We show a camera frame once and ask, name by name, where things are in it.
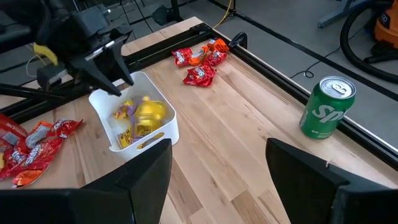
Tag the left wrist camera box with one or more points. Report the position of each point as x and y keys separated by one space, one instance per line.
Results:
x=51 y=77

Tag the black tripod stand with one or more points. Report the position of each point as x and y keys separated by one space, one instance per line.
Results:
x=162 y=15

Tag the red Skittles pack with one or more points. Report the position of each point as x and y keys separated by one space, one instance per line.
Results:
x=217 y=58
x=66 y=127
x=9 y=130
x=37 y=155
x=182 y=57
x=199 y=75
x=7 y=169

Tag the yellow gripper tag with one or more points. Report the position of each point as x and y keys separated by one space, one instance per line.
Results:
x=46 y=53

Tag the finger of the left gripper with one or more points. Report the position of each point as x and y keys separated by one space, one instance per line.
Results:
x=122 y=59
x=93 y=70

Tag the orange shop vacuum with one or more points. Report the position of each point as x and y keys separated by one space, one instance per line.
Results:
x=344 y=40
x=387 y=31

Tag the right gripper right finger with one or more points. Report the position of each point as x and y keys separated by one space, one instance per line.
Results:
x=298 y=180

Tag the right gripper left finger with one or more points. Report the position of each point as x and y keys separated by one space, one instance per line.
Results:
x=149 y=174

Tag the grey stand leg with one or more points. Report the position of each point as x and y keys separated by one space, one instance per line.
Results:
x=335 y=17

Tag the green Sprite can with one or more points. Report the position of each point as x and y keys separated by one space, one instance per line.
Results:
x=326 y=112

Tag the white plastic bin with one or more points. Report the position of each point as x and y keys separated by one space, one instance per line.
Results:
x=155 y=90

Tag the black table clamp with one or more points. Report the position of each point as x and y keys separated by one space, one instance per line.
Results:
x=240 y=40

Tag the black aluminium table frame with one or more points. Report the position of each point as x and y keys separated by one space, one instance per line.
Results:
x=168 y=46

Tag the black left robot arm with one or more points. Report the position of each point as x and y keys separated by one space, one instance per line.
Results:
x=18 y=12

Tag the yellow candy pack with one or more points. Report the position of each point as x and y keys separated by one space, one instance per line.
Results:
x=123 y=111
x=125 y=139
x=150 y=113

